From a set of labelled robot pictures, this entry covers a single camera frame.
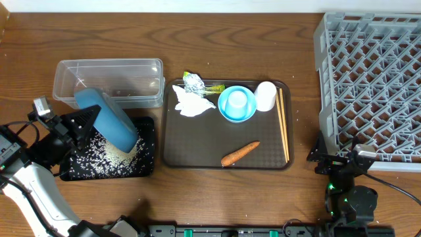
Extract white napkin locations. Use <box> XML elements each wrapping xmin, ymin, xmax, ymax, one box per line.
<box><xmin>172</xmin><ymin>86</ymin><xmax>216</xmax><ymax>117</ymax></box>

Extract light blue bowl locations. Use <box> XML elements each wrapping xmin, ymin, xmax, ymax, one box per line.
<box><xmin>218</xmin><ymin>86</ymin><xmax>257</xmax><ymax>123</ymax></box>

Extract clear plastic bin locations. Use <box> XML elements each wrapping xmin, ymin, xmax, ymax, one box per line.
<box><xmin>53</xmin><ymin>58</ymin><xmax>165</xmax><ymax>109</ymax></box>

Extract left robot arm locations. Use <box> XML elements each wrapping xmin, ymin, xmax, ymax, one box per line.
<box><xmin>1</xmin><ymin>105</ymin><xmax>144</xmax><ymax>236</ymax></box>

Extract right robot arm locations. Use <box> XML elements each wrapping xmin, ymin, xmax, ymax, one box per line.
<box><xmin>307</xmin><ymin>132</ymin><xmax>378</xmax><ymax>226</ymax></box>

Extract white rice pile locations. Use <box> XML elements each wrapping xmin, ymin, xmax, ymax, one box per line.
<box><xmin>68</xmin><ymin>130</ymin><xmax>154</xmax><ymax>177</ymax></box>

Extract orange carrot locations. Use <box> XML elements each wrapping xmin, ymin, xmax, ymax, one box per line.
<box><xmin>221</xmin><ymin>141</ymin><xmax>260</xmax><ymax>167</ymax></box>

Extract dark blue plate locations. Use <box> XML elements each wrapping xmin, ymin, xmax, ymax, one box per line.
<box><xmin>74</xmin><ymin>88</ymin><xmax>138</xmax><ymax>153</ymax></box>

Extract foil wrapper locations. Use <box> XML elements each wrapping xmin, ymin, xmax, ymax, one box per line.
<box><xmin>183</xmin><ymin>71</ymin><xmax>205</xmax><ymax>97</ymax></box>

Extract black plastic tray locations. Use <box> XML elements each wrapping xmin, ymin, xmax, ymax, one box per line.
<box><xmin>59</xmin><ymin>116</ymin><xmax>156</xmax><ymax>182</ymax></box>

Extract light blue cup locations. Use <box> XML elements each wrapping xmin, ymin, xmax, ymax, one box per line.
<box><xmin>225</xmin><ymin>90</ymin><xmax>247</xmax><ymax>120</ymax></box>

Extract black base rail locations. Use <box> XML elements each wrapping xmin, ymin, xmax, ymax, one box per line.
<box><xmin>147</xmin><ymin>225</ymin><xmax>395</xmax><ymax>237</ymax></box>

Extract white cup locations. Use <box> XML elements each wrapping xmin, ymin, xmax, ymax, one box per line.
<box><xmin>254</xmin><ymin>81</ymin><xmax>277</xmax><ymax>112</ymax></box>

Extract right wooden chopstick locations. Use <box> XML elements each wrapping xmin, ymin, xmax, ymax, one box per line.
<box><xmin>279</xmin><ymin>88</ymin><xmax>289</xmax><ymax>163</ymax></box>

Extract left wooden chopstick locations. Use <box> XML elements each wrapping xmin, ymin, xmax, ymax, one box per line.
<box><xmin>276</xmin><ymin>94</ymin><xmax>288</xmax><ymax>164</ymax></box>

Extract yellow-green snack wrapper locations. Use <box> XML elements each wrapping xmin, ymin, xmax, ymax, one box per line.
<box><xmin>204</xmin><ymin>84</ymin><xmax>226</xmax><ymax>95</ymax></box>

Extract wooden chopstick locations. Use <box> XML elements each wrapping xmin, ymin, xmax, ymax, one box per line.
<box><xmin>279</xmin><ymin>88</ymin><xmax>289</xmax><ymax>163</ymax></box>
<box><xmin>276</xmin><ymin>94</ymin><xmax>288</xmax><ymax>164</ymax></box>

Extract brown serving tray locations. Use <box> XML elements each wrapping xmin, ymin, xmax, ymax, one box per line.
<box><xmin>161</xmin><ymin>79</ymin><xmax>294</xmax><ymax>171</ymax></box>

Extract grey dishwasher rack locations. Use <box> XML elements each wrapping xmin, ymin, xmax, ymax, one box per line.
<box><xmin>313</xmin><ymin>12</ymin><xmax>420</xmax><ymax>172</ymax></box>

